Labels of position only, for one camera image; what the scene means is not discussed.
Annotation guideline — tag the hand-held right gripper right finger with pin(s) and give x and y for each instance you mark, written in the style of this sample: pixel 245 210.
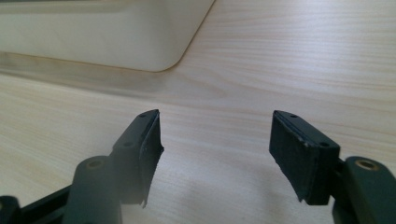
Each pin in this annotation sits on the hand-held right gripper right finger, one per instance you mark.
pixel 311 161

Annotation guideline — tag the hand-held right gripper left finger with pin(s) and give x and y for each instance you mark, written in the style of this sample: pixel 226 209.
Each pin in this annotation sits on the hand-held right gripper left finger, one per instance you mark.
pixel 134 158

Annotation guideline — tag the cream plastic tray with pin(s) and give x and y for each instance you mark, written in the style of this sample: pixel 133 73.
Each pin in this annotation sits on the cream plastic tray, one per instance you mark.
pixel 93 34

